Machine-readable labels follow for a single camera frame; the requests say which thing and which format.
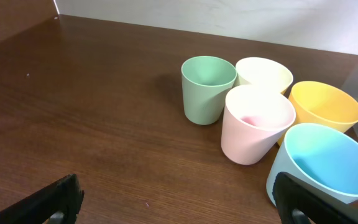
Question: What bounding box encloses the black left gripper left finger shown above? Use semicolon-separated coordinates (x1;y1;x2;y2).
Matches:
0;174;85;224

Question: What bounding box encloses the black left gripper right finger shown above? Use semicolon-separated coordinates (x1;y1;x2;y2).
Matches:
272;172;358;224

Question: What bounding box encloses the blue plastic cup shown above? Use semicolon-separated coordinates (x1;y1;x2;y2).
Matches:
266;123;358;205

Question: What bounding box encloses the pink plastic cup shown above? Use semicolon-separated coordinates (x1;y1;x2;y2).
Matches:
221;85;296;165

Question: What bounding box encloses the yellow plastic cup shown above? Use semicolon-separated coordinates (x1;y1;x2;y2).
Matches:
288;81;358;133

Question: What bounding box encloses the cream plastic cup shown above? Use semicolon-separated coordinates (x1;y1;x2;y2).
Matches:
234;57;294;95

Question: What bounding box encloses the green plastic cup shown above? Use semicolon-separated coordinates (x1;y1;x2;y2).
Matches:
181;56;237;125

